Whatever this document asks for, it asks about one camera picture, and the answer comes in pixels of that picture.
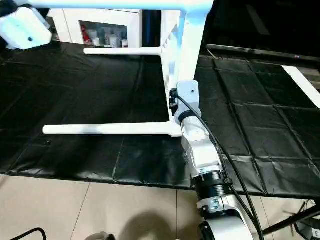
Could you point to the silver metal rail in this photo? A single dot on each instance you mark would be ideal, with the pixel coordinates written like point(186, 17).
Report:
point(262, 52)

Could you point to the black box gold label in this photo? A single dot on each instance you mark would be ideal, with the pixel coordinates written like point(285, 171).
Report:
point(151, 27)

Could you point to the dark rounded foot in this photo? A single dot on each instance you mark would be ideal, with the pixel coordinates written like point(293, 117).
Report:
point(100, 236)

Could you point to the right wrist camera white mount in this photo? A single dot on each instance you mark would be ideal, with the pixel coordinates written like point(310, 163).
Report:
point(188, 92)

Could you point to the white flat board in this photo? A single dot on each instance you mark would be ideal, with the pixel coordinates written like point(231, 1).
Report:
point(300, 85)

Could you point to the black stand leg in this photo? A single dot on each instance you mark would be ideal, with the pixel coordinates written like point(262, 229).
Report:
point(292, 220)

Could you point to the white cabinet glass doors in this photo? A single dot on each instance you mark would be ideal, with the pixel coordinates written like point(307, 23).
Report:
point(67, 25)

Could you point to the black mat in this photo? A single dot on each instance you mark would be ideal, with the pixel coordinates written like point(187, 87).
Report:
point(75, 100)

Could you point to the grey floor box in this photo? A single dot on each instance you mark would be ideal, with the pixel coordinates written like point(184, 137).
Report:
point(308, 230)

